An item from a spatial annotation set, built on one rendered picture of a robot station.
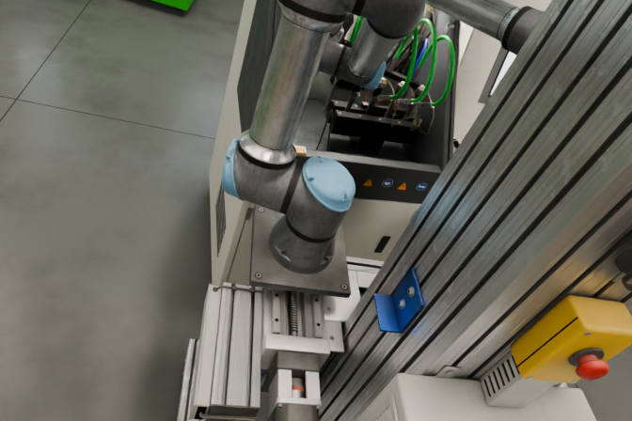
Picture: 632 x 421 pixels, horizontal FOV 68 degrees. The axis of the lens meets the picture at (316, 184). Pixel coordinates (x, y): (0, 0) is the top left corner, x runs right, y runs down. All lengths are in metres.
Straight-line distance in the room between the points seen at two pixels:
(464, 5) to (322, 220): 0.58
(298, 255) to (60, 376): 1.24
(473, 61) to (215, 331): 1.29
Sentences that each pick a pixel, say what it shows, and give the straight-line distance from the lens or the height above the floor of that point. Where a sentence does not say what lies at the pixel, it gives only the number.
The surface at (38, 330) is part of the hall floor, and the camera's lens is 2.14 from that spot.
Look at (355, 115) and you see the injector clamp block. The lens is 1.71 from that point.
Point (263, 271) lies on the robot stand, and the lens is 1.02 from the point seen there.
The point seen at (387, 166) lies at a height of 0.95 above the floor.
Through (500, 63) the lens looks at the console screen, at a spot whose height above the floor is 1.26.
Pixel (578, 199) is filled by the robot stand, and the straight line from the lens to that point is 0.55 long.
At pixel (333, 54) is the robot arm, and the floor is 1.37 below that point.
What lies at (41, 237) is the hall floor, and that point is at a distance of 2.40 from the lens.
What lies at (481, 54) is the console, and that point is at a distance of 1.83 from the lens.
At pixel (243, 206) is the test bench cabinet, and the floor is 0.70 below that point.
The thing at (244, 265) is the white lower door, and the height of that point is 0.38.
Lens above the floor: 1.83
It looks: 40 degrees down
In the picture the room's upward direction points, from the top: 23 degrees clockwise
